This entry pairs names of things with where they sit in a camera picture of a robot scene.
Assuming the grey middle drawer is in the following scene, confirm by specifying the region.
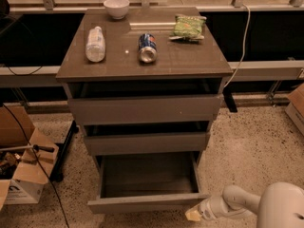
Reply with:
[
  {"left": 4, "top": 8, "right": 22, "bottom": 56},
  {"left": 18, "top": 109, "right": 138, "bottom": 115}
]
[{"left": 85, "top": 121, "right": 210, "bottom": 156}]

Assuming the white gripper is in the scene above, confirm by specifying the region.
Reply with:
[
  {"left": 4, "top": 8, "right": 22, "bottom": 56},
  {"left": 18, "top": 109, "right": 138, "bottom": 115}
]
[{"left": 185, "top": 196, "right": 223, "bottom": 222}]

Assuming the black cable left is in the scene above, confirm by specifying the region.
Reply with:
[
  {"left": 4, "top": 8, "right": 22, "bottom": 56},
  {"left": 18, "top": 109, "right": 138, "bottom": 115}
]
[{"left": 0, "top": 102, "right": 70, "bottom": 228}]

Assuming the grey top drawer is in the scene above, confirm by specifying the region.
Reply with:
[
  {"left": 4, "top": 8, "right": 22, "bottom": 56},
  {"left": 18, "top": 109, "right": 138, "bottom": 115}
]
[{"left": 68, "top": 79, "right": 222, "bottom": 125}]

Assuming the black-tipped tool handle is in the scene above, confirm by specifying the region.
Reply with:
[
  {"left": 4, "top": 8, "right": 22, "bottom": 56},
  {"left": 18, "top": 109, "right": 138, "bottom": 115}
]
[{"left": 0, "top": 144, "right": 55, "bottom": 153}]

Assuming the green chip bag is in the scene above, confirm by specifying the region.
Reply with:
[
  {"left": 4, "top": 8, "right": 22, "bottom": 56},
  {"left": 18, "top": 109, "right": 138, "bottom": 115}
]
[{"left": 169, "top": 14, "right": 207, "bottom": 41}]

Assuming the blue soda can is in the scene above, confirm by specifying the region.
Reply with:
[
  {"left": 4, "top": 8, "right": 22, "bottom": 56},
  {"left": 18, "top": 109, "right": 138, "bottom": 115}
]
[{"left": 139, "top": 33, "right": 157, "bottom": 63}]

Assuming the white ceramic bowl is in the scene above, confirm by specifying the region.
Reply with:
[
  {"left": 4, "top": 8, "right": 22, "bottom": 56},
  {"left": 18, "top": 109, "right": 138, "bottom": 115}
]
[{"left": 104, "top": 0, "right": 129, "bottom": 19}]

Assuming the cardboard box right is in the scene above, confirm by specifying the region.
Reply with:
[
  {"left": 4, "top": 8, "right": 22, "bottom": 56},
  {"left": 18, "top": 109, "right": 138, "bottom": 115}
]
[{"left": 285, "top": 83, "right": 304, "bottom": 135}]

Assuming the open cardboard box left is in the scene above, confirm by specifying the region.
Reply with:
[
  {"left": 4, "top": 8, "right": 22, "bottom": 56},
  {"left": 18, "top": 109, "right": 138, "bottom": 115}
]
[{"left": 0, "top": 106, "right": 59, "bottom": 209}]

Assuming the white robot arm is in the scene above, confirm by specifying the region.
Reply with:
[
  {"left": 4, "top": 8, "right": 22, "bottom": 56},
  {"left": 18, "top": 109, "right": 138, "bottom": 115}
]
[{"left": 185, "top": 182, "right": 304, "bottom": 228}]

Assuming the black stand leg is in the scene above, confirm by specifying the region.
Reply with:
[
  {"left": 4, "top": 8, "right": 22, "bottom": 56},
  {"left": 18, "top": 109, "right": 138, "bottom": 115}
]
[{"left": 50, "top": 122, "right": 79, "bottom": 182}]

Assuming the grey drawer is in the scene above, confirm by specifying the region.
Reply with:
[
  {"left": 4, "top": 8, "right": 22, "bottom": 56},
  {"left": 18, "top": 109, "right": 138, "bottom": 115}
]
[
  {"left": 88, "top": 152, "right": 208, "bottom": 214},
  {"left": 68, "top": 79, "right": 222, "bottom": 125},
  {"left": 85, "top": 121, "right": 210, "bottom": 156}
]

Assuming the grey drawer cabinet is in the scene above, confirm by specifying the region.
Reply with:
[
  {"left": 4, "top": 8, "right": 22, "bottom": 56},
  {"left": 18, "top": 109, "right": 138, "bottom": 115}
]
[{"left": 55, "top": 6, "right": 234, "bottom": 163}]

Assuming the white cable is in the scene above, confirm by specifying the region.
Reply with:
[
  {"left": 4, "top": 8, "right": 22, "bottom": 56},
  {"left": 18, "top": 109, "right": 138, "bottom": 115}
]
[{"left": 222, "top": 3, "right": 252, "bottom": 90}]

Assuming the grey bottom drawer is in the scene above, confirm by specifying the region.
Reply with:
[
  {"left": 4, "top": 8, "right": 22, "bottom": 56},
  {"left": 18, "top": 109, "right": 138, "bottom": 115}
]
[{"left": 88, "top": 152, "right": 208, "bottom": 214}]

